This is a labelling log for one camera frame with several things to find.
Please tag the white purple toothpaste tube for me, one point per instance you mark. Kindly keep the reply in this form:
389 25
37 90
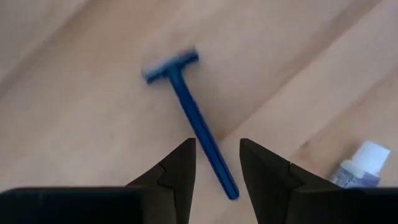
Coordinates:
363 161

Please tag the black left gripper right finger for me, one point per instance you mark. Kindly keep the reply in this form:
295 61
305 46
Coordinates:
267 180

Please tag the blue disposable razor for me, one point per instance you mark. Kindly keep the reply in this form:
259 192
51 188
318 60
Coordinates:
192 112

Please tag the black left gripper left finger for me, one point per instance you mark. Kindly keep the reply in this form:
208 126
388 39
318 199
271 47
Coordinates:
174 180

